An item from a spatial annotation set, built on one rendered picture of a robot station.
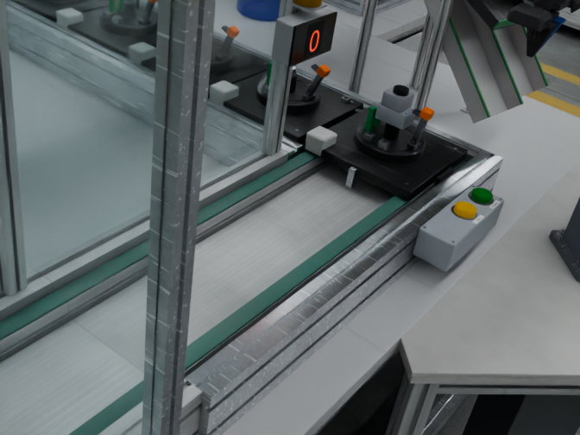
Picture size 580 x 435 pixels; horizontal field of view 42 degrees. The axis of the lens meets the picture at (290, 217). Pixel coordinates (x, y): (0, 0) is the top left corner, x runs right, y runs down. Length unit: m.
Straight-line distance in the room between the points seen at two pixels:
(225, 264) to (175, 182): 0.61
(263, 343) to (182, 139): 0.49
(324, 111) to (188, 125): 1.02
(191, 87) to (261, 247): 0.71
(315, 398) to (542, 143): 1.06
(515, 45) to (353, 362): 0.98
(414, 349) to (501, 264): 0.32
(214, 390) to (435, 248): 0.52
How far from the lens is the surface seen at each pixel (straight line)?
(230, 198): 1.32
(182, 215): 0.65
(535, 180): 1.79
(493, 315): 1.35
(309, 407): 1.11
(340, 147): 1.49
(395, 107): 1.47
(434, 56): 1.65
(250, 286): 1.19
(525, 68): 1.90
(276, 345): 1.04
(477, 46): 1.76
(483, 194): 1.45
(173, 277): 0.68
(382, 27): 2.47
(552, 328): 1.38
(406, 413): 1.30
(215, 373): 1.00
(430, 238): 1.32
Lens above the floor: 1.68
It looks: 34 degrees down
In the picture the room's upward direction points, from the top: 10 degrees clockwise
